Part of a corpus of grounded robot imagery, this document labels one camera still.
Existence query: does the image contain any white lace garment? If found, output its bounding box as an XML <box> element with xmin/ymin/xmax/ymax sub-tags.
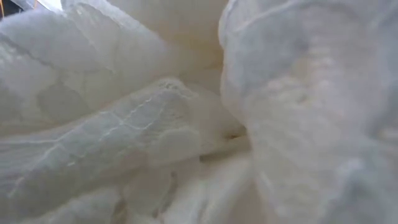
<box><xmin>0</xmin><ymin>0</ymin><xmax>398</xmax><ymax>224</ymax></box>

